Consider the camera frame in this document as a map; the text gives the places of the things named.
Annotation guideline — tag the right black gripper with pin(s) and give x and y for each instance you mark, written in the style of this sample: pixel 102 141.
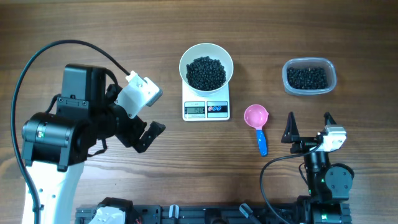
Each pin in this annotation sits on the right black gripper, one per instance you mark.
pixel 291 135

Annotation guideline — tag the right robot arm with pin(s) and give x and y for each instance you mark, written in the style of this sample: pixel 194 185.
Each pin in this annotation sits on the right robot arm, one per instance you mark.
pixel 328 184

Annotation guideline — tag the white ceramic bowl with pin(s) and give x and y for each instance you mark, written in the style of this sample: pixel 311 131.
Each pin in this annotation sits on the white ceramic bowl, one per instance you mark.
pixel 202 50

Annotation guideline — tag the pink scoop blue handle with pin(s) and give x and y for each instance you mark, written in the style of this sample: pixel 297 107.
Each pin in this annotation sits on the pink scoop blue handle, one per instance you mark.
pixel 256 116

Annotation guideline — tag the black beans in bowl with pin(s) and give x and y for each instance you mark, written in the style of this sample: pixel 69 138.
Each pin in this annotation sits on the black beans in bowl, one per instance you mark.
pixel 205 74

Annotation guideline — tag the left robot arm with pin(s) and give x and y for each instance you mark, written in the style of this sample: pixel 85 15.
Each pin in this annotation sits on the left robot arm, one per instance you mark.
pixel 56 142

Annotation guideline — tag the clear plastic container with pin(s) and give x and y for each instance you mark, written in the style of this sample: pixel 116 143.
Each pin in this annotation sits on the clear plastic container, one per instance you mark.
pixel 310 62

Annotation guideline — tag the white digital kitchen scale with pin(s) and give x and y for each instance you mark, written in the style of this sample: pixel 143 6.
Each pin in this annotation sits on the white digital kitchen scale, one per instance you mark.
pixel 214 107

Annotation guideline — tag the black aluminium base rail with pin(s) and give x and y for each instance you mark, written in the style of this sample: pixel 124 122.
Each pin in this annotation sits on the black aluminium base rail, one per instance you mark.
pixel 155 214

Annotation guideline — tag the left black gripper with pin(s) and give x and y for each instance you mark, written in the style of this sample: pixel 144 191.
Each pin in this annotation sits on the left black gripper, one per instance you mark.
pixel 132 136

